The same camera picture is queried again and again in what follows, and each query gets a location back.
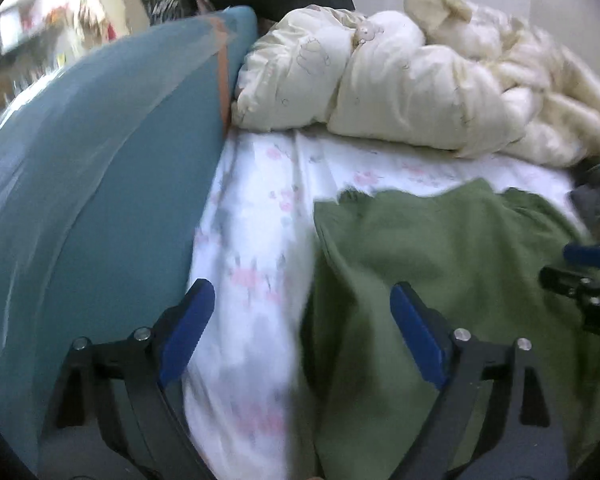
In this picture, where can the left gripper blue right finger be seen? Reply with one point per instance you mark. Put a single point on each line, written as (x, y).
(521, 435)

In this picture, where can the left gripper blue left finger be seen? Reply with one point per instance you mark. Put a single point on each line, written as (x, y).
(109, 416)

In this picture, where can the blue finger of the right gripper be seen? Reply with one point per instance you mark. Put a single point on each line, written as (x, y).
(583, 290)
(582, 255)

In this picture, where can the olive green pants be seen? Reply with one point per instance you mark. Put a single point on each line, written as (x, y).
(474, 255)

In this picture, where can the cream crumpled duvet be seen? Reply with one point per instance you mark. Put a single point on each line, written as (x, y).
(445, 74)

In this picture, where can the white floral bed sheet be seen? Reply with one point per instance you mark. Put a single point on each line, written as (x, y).
(247, 403)

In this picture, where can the black poster sign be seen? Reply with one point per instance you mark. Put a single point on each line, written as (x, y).
(162, 11)

